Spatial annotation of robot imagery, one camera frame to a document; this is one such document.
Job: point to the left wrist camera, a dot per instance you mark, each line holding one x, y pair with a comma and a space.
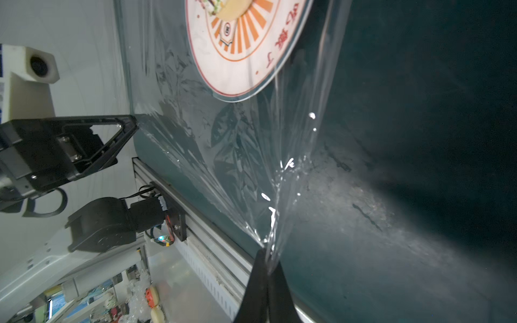
26, 76

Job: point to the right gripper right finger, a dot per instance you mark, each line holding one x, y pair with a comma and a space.
281, 305

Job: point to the round patterned plate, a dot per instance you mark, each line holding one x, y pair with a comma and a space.
240, 46

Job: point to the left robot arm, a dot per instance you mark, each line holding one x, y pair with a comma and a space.
96, 228

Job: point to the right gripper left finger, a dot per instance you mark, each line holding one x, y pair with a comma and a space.
253, 308

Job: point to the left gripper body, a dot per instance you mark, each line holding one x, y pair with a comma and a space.
38, 155

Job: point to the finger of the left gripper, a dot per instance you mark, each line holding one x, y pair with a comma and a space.
97, 141

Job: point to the clear plastic wrap sheet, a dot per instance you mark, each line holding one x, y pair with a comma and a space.
244, 164

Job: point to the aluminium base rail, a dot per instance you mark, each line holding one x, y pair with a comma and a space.
222, 266

